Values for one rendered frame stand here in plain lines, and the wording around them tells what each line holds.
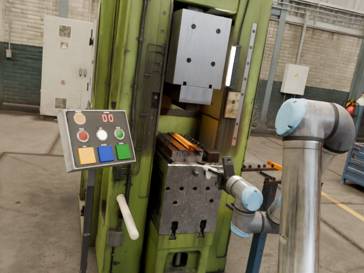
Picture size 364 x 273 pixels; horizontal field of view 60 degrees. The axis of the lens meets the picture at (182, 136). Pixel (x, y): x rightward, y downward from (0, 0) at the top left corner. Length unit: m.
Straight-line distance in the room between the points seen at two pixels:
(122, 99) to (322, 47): 8.07
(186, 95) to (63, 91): 5.44
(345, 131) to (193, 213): 1.19
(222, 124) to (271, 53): 6.71
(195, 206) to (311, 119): 1.17
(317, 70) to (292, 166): 8.56
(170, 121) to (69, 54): 4.93
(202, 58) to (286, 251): 1.18
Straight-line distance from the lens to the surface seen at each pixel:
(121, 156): 1.60
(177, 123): 2.34
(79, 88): 7.04
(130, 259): 2.28
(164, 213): 1.92
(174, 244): 2.06
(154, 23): 1.89
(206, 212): 2.02
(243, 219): 1.35
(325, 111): 1.00
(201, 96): 1.84
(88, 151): 1.51
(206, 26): 1.84
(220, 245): 2.48
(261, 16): 2.19
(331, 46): 9.68
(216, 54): 1.86
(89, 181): 1.71
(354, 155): 5.64
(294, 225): 0.96
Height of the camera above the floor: 1.46
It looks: 12 degrees down
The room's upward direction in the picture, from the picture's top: 8 degrees clockwise
